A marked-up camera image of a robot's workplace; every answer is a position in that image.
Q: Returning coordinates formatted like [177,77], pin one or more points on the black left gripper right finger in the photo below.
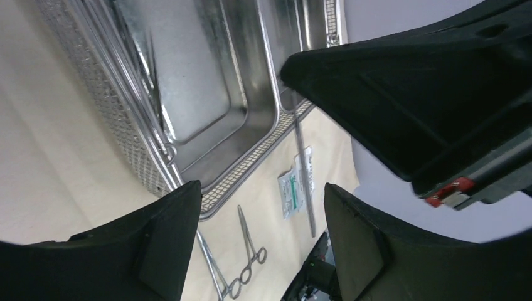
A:
[380,257]

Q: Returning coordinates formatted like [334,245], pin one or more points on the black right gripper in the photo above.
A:
[445,107]

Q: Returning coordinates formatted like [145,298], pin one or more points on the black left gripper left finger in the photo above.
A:
[143,255]

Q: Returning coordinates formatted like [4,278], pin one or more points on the long steel needle holder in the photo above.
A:
[222,287]

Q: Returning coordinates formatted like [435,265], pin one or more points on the green white sterile packet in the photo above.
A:
[288,187]

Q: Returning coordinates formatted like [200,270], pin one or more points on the steel hemostat clamp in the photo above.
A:
[253,255]

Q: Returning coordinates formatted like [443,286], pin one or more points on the cream cloth wrap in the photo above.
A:
[63,173]

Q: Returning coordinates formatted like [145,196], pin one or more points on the steel mesh instrument tray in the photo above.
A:
[191,89]

